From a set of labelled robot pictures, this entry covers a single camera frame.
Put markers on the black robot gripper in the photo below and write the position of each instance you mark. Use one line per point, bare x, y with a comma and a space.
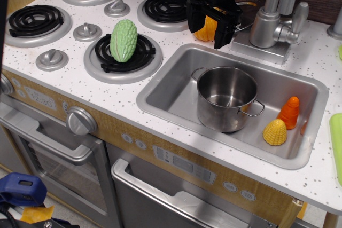
226, 12

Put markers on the stainless steel pot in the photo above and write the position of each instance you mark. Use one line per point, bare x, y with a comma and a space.
227, 97

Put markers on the silver sink basin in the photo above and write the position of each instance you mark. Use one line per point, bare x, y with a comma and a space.
172, 95

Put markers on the orange toy pepper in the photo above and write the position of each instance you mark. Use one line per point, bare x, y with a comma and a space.
207, 32

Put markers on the black burner back right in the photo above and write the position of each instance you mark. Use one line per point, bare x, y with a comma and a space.
163, 15

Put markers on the silver toy faucet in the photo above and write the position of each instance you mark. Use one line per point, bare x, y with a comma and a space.
277, 25

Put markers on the green toy bitter melon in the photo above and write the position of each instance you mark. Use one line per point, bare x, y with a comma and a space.
123, 40

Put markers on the silver stove knob centre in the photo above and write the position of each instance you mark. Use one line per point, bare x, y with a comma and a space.
117, 9

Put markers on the silver stove knob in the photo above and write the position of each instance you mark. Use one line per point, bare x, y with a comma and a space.
117, 9
52, 60
87, 32

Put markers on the black burner front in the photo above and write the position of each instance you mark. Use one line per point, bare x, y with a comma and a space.
137, 59

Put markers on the orange toy carrot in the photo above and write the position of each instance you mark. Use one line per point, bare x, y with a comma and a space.
289, 112

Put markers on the silver stove knob middle left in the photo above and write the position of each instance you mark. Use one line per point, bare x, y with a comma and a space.
87, 32

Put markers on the yellow toy corn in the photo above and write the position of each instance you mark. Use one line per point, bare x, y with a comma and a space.
275, 132

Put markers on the green plastic tray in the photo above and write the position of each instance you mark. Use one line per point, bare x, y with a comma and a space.
335, 132

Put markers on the silver stove knob front left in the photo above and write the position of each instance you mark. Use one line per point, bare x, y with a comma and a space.
52, 60

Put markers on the silver oven dial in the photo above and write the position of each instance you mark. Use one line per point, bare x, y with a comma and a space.
80, 122

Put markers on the black burner far left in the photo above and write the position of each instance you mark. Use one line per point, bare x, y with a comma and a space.
36, 25

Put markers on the oven clock display panel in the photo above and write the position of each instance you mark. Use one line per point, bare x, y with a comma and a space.
41, 98

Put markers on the silver dishwasher door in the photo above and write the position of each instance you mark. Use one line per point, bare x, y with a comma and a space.
169, 191

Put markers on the silver oven door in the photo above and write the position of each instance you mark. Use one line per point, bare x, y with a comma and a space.
75, 169

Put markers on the silver dial left edge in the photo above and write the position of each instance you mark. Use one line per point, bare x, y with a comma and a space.
6, 86

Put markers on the blue clamp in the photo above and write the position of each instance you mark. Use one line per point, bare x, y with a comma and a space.
22, 190

